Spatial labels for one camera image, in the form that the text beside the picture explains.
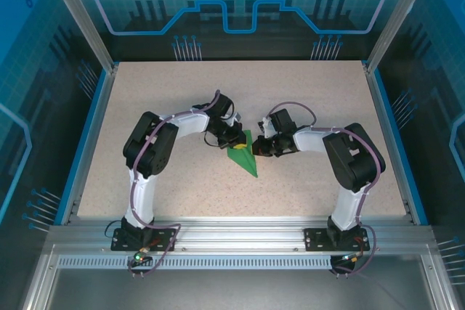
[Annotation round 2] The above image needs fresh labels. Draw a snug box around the aluminium frame post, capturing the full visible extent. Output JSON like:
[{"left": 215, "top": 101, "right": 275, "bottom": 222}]
[
  {"left": 39, "top": 0, "right": 120, "bottom": 73},
  {"left": 364, "top": 0, "right": 436, "bottom": 73}
]

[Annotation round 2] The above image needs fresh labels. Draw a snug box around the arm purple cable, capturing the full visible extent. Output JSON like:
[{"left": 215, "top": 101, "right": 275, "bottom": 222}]
[
  {"left": 267, "top": 102, "right": 383, "bottom": 277},
  {"left": 129, "top": 89, "right": 223, "bottom": 277}
]

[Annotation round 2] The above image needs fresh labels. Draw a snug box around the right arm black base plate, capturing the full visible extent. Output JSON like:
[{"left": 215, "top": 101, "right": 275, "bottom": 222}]
[{"left": 304, "top": 227, "right": 372, "bottom": 252}]

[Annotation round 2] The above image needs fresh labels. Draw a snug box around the slotted grey cable duct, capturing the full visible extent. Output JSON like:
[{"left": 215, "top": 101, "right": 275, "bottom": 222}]
[{"left": 57, "top": 256, "right": 334, "bottom": 271}]

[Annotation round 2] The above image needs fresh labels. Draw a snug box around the connector with green light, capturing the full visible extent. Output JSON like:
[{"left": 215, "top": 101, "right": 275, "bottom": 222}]
[
  {"left": 132, "top": 247, "right": 153, "bottom": 264},
  {"left": 339, "top": 250, "right": 365, "bottom": 264}
]

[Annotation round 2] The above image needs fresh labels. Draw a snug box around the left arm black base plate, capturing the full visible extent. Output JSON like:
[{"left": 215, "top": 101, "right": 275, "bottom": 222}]
[{"left": 110, "top": 227, "right": 178, "bottom": 252}]

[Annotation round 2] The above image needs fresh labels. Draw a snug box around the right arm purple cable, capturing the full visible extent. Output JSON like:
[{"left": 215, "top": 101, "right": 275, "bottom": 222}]
[{"left": 267, "top": 102, "right": 383, "bottom": 277}]

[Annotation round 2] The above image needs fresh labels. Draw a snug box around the aluminium side rail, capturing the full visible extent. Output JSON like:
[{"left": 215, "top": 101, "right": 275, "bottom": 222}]
[
  {"left": 364, "top": 65, "right": 429, "bottom": 226},
  {"left": 59, "top": 64, "right": 120, "bottom": 226}
]

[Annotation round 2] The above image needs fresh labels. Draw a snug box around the green paper sheet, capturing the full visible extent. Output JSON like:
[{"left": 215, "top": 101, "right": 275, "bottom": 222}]
[{"left": 225, "top": 129, "right": 260, "bottom": 179}]

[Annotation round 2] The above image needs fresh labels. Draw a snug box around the thin black base cable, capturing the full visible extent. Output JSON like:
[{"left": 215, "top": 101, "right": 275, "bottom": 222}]
[{"left": 105, "top": 219, "right": 123, "bottom": 239}]

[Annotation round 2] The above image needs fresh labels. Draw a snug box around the aluminium mounting rail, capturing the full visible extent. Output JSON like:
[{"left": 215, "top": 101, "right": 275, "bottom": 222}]
[{"left": 48, "top": 215, "right": 436, "bottom": 257}]

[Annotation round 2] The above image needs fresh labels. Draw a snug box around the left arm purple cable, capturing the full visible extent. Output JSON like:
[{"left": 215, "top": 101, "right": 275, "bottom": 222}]
[{"left": 129, "top": 89, "right": 223, "bottom": 277}]

